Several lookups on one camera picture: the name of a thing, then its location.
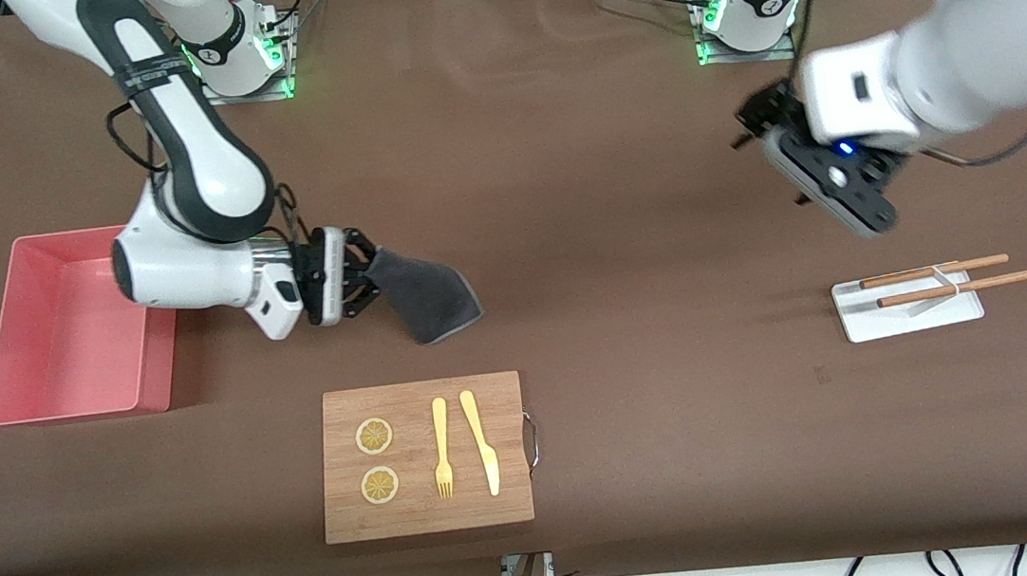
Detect metal profile bracket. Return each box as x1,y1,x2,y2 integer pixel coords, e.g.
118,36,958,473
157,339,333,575
500,551,556,576

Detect yellow lemon slice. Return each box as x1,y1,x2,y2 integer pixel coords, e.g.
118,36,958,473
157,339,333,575
354,417,395,458
359,464,401,508

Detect yellow plastic knife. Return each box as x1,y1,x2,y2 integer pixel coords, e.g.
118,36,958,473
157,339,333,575
458,387,503,499

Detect wooden cutting board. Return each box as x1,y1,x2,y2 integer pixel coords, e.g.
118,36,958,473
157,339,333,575
308,368,550,547

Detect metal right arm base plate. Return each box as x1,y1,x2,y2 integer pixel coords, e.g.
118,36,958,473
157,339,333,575
188,7,298,110

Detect yellow plastic fork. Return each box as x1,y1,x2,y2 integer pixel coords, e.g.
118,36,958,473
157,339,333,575
427,397,457,501

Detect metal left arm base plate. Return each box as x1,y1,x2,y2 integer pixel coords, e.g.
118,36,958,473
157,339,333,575
690,0,798,70

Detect grey cloth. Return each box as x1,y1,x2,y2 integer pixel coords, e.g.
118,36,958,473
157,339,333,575
364,237,487,351

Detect pink plastic bin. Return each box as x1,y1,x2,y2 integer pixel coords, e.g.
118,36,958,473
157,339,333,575
0,219,189,431

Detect white rack base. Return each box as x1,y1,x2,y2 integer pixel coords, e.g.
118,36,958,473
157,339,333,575
830,263,988,346

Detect black base connector cables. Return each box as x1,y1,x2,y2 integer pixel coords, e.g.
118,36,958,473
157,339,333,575
250,0,337,44

